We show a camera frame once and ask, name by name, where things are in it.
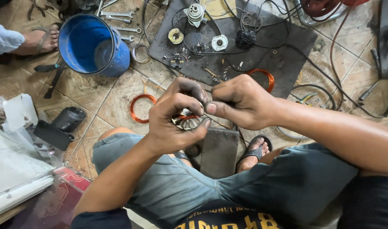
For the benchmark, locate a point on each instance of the person's right hand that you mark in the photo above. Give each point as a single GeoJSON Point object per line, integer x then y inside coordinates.
{"type": "Point", "coordinates": [251, 105]}

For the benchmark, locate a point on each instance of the person's left hand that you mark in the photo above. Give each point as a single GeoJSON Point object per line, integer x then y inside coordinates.
{"type": "Point", "coordinates": [163, 127]}

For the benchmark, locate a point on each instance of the metal motor stator copper winding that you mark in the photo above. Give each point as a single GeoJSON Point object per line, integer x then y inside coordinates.
{"type": "Point", "coordinates": [187, 122]}

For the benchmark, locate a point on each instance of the black sandal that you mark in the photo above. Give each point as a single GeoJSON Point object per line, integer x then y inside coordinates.
{"type": "Point", "coordinates": [256, 152]}

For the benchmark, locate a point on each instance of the dark grey rubber mat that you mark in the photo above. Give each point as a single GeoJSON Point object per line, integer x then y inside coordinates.
{"type": "Point", "coordinates": [286, 60]}

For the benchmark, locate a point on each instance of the grey metal block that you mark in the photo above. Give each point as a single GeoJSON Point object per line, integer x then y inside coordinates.
{"type": "Point", "coordinates": [219, 152]}

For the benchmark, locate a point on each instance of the blue denim shorts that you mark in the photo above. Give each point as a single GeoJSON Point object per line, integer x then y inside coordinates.
{"type": "Point", "coordinates": [181, 184]}

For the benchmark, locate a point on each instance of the black brush holder part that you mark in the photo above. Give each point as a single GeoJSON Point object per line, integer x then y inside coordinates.
{"type": "Point", "coordinates": [177, 61]}

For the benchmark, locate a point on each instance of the white round bearing cover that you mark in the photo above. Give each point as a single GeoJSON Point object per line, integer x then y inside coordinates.
{"type": "Point", "coordinates": [219, 43]}

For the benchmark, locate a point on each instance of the small black motor part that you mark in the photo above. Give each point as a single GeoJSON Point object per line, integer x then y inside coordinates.
{"type": "Point", "coordinates": [200, 47]}

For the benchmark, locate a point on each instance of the square metal washer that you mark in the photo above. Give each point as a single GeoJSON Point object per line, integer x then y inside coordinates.
{"type": "Point", "coordinates": [319, 44]}

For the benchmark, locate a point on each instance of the small silver wrench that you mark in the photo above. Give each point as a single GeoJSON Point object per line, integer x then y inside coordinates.
{"type": "Point", "coordinates": [127, 38]}

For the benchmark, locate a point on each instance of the black power tool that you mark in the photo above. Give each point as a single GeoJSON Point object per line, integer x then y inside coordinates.
{"type": "Point", "coordinates": [63, 124]}

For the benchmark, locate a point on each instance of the chrome bent pipe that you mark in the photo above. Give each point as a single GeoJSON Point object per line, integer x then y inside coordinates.
{"type": "Point", "coordinates": [308, 21]}

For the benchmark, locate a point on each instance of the white motor housing part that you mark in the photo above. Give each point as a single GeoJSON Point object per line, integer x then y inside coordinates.
{"type": "Point", "coordinates": [195, 14]}

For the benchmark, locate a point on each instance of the black shirt yellow print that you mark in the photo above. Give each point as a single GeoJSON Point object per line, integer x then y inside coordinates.
{"type": "Point", "coordinates": [229, 219]}

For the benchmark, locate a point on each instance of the blue plastic bucket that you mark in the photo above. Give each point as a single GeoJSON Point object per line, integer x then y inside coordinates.
{"type": "Point", "coordinates": [85, 44]}

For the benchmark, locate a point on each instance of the grey metal rod tool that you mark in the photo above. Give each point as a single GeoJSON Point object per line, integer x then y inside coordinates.
{"type": "Point", "coordinates": [368, 90]}

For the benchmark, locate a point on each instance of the red machine body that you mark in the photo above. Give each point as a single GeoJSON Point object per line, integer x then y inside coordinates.
{"type": "Point", "coordinates": [321, 6]}

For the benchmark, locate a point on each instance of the large silver wrench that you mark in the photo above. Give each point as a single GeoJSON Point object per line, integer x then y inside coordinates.
{"type": "Point", "coordinates": [117, 14]}

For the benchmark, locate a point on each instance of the red patterned carpet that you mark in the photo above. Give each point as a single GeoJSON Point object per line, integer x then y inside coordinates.
{"type": "Point", "coordinates": [60, 197]}

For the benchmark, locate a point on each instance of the clear plastic bag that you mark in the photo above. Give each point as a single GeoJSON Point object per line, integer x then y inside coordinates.
{"type": "Point", "coordinates": [19, 108]}

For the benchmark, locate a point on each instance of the white stacked boards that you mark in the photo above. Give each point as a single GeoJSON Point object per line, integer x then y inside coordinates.
{"type": "Point", "coordinates": [12, 171]}

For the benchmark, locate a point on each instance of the dark pliers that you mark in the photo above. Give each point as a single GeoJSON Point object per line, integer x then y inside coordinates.
{"type": "Point", "coordinates": [38, 8]}

